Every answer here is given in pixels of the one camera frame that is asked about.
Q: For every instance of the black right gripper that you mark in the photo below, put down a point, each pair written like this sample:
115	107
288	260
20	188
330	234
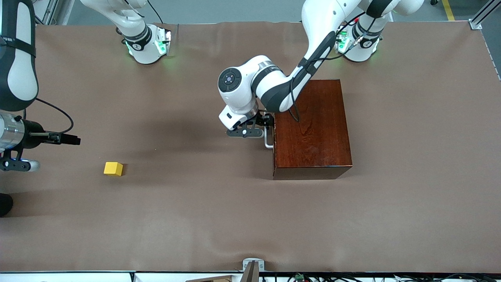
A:
34	132

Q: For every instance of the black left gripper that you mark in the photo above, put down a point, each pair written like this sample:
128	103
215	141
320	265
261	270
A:
263	118

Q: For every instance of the yellow block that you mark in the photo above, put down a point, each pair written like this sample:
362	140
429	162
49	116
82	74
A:
112	168

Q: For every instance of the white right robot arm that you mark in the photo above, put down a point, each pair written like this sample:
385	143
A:
19	47

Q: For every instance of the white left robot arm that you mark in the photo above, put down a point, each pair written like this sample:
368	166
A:
238	94

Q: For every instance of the dark red wooden cabinet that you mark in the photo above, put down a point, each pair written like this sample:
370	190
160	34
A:
321	137

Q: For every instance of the black round object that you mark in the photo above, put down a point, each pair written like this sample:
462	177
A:
4	204

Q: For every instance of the brown table mat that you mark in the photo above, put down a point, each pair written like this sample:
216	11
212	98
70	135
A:
195	219

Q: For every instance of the brown cardboard piece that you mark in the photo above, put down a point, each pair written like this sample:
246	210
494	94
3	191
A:
211	279

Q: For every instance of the aluminium frame with dark bars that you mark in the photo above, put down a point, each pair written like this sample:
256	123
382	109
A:
51	11

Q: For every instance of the white table edge rail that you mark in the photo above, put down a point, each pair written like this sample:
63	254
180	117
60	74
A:
78	277

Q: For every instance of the small metal bracket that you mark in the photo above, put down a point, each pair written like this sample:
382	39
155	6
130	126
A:
247	261

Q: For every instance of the aluminium post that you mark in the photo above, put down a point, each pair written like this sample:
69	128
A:
252	274

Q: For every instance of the aluminium frame with corner bracket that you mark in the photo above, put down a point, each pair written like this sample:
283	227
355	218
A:
487	11

